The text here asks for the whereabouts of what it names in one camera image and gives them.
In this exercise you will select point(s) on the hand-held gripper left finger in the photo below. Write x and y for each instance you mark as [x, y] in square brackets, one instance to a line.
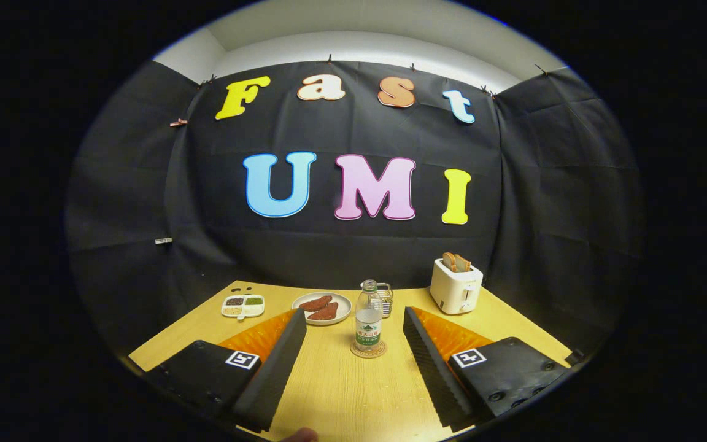
[280, 368]

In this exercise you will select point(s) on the black backdrop cloth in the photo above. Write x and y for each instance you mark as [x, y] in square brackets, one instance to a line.
[145, 184]

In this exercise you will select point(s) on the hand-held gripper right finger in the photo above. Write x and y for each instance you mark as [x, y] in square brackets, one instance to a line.
[430, 368]

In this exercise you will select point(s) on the white divided condiment dish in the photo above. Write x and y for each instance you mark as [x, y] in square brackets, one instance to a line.
[243, 306]

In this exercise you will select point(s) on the copper clip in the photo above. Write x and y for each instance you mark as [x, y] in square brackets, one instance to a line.
[178, 122]

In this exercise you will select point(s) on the toast slice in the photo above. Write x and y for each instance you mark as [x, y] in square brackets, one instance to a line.
[463, 264]
[449, 262]

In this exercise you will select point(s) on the clear plastic juice bottle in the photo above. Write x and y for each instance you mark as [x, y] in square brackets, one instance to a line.
[368, 325]

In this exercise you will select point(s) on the white toaster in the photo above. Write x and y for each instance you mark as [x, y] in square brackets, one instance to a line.
[452, 291]

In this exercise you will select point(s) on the round white plate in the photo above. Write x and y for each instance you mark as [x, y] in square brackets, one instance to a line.
[342, 301]

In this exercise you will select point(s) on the brown meat piece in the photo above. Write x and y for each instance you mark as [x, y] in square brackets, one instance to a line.
[315, 303]
[324, 312]

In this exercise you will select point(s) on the round cork coaster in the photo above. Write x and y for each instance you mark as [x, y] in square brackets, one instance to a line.
[368, 355]

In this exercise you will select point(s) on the wooden table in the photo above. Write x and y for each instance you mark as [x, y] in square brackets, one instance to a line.
[353, 393]

